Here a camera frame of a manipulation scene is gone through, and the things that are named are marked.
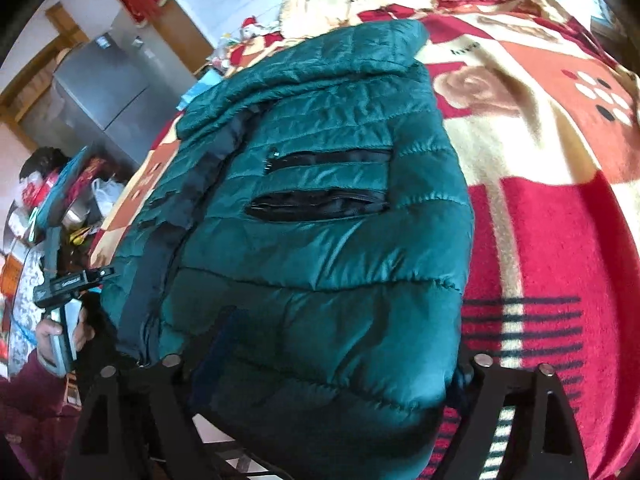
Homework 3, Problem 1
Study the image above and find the teal flat box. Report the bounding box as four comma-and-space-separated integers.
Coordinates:
30, 145, 103, 241

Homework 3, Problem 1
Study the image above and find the light blue cloth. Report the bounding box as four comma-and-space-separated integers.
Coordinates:
180, 70, 223, 106

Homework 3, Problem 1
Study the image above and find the wooden door frame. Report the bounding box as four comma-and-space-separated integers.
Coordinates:
0, 2, 91, 126

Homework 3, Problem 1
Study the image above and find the red checkered printed blanket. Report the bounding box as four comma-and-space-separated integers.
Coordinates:
90, 0, 640, 480

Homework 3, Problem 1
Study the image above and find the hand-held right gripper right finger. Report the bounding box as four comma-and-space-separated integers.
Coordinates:
435, 352, 588, 480

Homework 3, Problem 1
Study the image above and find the black bag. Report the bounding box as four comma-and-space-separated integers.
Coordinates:
20, 147, 71, 181

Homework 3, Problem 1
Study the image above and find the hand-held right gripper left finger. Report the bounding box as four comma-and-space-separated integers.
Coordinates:
62, 305, 256, 480

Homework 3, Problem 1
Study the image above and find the person's left hand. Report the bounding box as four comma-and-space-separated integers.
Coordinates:
35, 305, 96, 367

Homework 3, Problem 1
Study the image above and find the white plastic bag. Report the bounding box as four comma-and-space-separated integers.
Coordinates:
90, 175, 126, 221

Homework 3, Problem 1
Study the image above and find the grey refrigerator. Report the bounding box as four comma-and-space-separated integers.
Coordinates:
52, 10, 196, 161

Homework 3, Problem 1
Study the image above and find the person's left forearm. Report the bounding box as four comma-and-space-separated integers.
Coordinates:
0, 347, 83, 466

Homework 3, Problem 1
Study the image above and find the teal puffer jacket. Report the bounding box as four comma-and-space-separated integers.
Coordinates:
100, 19, 476, 480

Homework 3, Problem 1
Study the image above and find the red white plush toy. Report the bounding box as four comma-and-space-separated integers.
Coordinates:
235, 16, 273, 43

